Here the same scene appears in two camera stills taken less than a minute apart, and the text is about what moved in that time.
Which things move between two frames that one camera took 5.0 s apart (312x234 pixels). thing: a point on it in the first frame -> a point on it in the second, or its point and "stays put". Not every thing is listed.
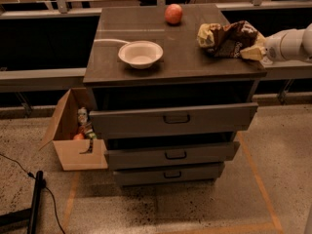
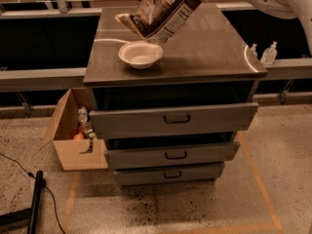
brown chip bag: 227,40 -> 163,12
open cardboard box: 62,130 stays put
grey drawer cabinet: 176,122 stays put
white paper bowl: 140,54 stays put
